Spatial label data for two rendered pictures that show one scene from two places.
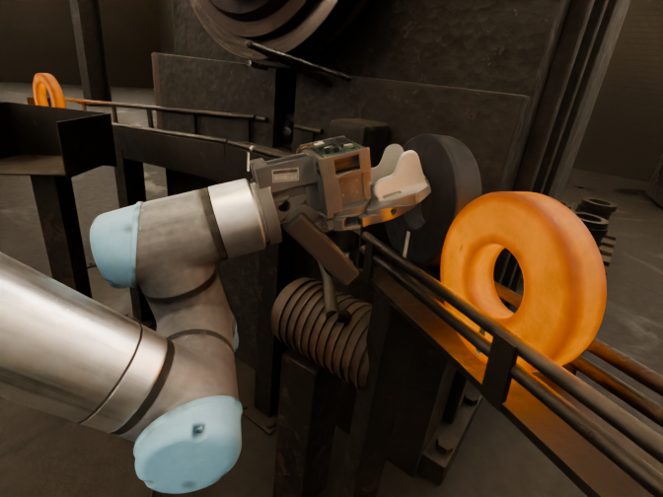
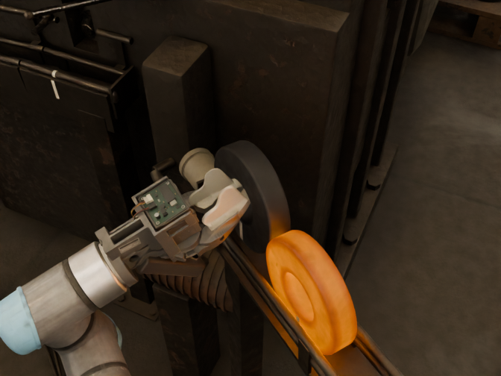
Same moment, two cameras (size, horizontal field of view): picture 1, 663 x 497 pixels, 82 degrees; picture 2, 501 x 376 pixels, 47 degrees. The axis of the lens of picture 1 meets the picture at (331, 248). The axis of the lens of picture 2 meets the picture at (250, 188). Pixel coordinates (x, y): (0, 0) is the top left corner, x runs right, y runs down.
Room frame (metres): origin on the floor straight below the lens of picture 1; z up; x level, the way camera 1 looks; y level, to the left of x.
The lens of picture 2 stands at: (-0.06, -0.03, 1.34)
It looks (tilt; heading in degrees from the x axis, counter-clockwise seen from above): 48 degrees down; 351
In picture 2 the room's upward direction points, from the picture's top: straight up
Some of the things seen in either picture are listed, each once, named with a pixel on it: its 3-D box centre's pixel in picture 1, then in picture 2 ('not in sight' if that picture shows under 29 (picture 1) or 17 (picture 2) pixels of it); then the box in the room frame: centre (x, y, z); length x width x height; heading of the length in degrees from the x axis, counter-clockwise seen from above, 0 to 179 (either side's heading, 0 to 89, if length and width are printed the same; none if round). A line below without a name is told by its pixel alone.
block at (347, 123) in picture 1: (353, 185); (183, 109); (0.72, -0.03, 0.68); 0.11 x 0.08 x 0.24; 147
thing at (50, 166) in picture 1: (58, 251); not in sight; (0.90, 0.73, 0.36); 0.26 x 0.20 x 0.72; 92
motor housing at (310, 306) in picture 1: (325, 415); (205, 317); (0.55, -0.03, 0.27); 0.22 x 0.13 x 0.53; 57
